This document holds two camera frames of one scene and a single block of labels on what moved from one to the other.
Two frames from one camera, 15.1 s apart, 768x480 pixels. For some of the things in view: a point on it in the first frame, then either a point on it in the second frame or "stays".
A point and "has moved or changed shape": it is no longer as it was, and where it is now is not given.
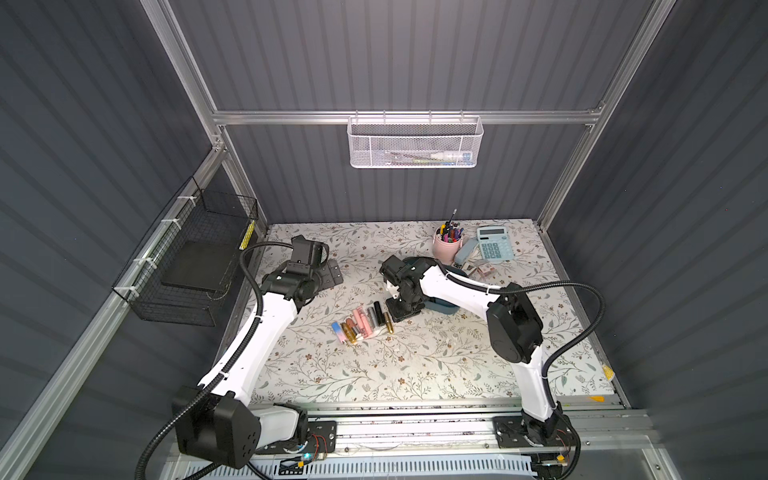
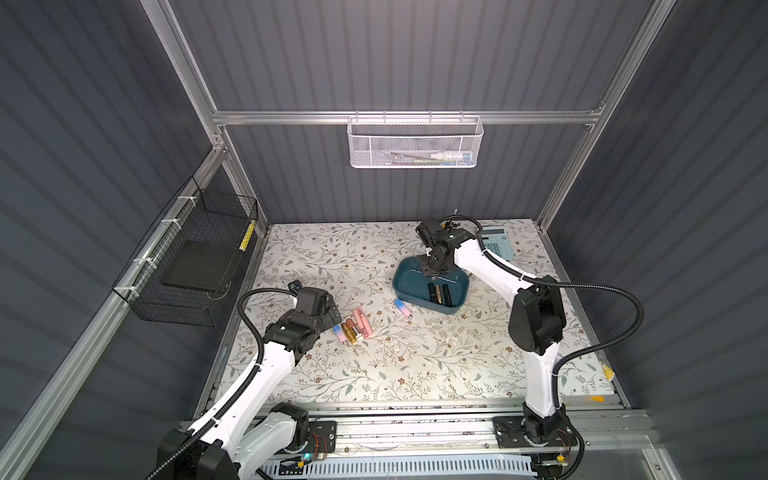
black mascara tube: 379,313 has moved or changed shape
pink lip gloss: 366,320 stays
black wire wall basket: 189,260 stays
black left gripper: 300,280 -> 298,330
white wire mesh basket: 414,142 stays
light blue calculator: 495,243 stays
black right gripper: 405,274 -> 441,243
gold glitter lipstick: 349,332 stays
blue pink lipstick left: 339,331 stays
